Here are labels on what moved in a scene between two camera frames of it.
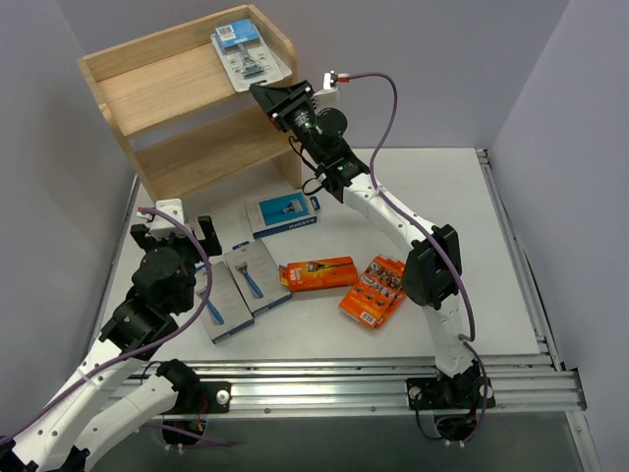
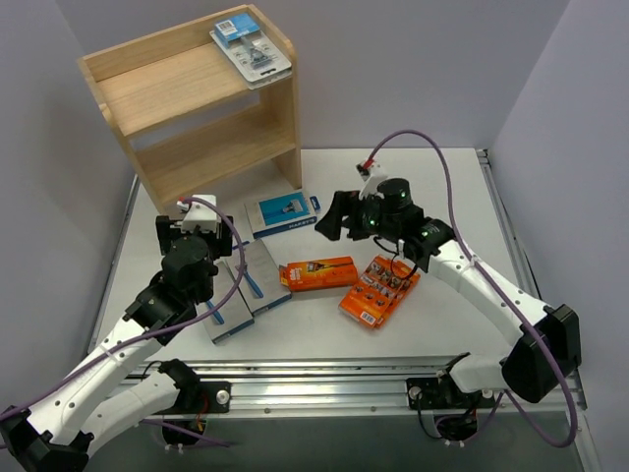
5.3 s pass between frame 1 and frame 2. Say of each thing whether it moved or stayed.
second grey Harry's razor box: stayed
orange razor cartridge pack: stayed
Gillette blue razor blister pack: moved
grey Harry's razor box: stayed
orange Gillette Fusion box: stayed
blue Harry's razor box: stayed
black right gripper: moved
